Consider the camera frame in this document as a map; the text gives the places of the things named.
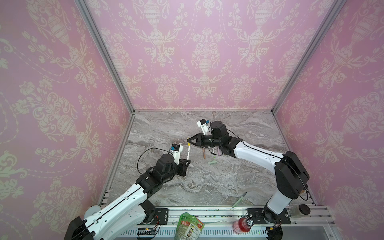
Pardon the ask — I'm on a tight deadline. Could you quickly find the black left camera cable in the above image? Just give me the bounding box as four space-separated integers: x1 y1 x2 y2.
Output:
137 147 172 175

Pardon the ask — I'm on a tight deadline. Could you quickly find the red emergency stop button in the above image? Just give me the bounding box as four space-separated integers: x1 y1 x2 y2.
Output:
233 217 254 235

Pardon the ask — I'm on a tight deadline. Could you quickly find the pale green pen dark tip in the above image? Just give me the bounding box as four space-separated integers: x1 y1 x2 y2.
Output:
232 192 248 208

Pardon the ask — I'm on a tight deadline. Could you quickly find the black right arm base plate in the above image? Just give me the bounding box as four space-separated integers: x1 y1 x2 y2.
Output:
246 208 291 225

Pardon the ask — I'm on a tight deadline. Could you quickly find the clear jar black lid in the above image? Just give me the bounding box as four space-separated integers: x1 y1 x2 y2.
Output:
289 204 311 218

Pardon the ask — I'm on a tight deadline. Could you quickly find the green snack bag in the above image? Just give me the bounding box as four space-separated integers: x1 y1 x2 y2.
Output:
174 212 205 240

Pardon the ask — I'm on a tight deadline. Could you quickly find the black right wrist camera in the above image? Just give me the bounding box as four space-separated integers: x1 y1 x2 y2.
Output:
197 119 229 138

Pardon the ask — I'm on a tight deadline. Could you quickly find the aluminium right corner post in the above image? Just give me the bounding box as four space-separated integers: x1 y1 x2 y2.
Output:
271 0 347 116

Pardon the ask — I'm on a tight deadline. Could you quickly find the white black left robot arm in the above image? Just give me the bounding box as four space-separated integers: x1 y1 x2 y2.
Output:
64 154 191 240

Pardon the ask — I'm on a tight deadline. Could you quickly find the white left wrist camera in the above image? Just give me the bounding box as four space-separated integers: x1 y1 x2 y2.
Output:
170 144 183 165

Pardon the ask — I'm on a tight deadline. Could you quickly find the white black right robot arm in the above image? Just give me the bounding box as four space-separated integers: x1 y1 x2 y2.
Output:
188 133 310 224

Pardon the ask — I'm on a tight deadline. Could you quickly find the aluminium corner post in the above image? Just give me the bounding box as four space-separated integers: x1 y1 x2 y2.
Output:
271 0 347 116
74 0 135 115

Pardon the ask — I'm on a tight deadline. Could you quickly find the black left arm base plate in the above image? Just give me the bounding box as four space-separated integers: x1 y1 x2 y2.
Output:
143 208 170 225

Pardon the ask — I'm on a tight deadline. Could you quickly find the aluminium front rail frame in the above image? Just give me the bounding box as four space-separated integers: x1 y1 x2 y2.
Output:
115 206 342 240

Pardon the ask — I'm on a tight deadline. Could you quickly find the aluminium left corner post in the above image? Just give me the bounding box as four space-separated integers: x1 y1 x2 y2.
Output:
74 0 135 115

